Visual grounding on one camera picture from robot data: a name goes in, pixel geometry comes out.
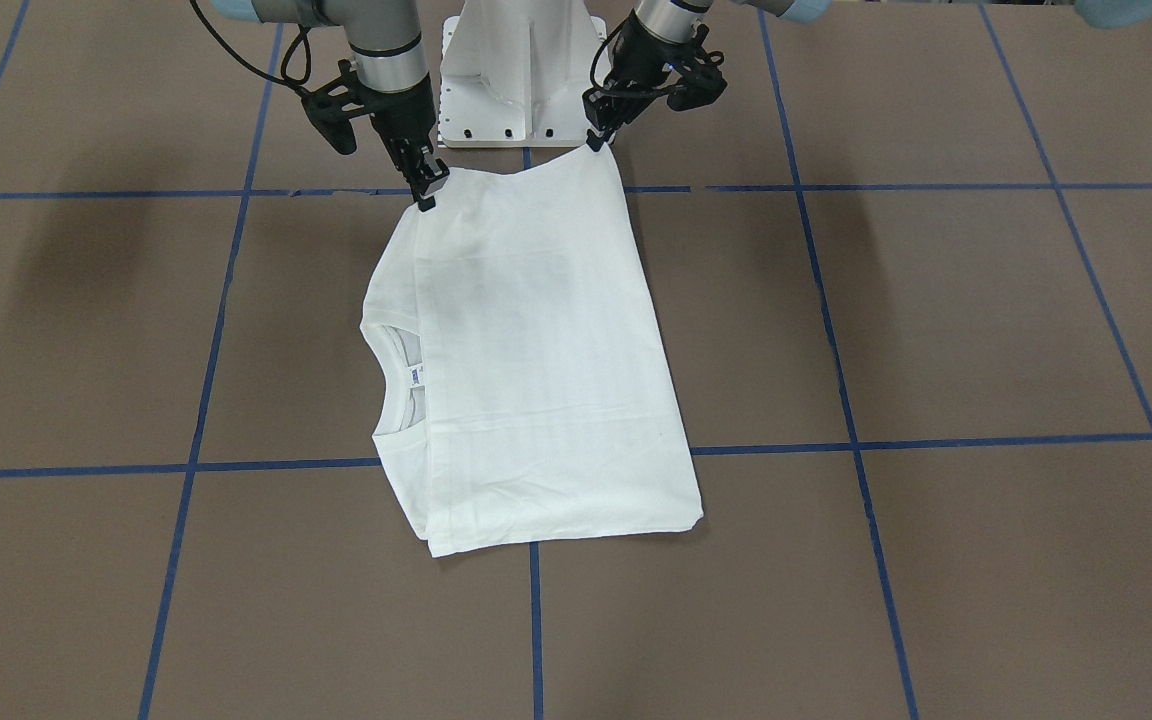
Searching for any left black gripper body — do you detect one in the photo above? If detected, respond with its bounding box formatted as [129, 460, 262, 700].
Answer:
[582, 22, 728, 132]

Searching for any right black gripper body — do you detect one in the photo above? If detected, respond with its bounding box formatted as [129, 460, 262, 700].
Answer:
[370, 82, 442, 177]

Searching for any white long-sleeve printed shirt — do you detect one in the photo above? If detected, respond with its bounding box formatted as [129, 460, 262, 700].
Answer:
[361, 146, 703, 559]

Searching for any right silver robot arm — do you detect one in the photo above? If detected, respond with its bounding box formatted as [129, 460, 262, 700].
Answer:
[191, 1, 450, 211]

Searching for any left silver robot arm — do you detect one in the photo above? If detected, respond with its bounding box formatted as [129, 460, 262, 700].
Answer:
[581, 1, 730, 152]

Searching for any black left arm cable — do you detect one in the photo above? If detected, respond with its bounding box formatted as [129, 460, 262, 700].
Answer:
[588, 10, 637, 97]

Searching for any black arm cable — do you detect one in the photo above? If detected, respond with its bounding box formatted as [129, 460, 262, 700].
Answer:
[588, 10, 637, 97]
[188, 0, 357, 93]

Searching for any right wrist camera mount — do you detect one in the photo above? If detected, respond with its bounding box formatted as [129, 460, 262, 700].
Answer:
[296, 59, 371, 156]

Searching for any white central pillar mount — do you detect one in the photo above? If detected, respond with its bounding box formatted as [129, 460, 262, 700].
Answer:
[438, 1, 609, 149]

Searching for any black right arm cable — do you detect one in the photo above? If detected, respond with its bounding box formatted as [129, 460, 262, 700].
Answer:
[188, 0, 357, 93]

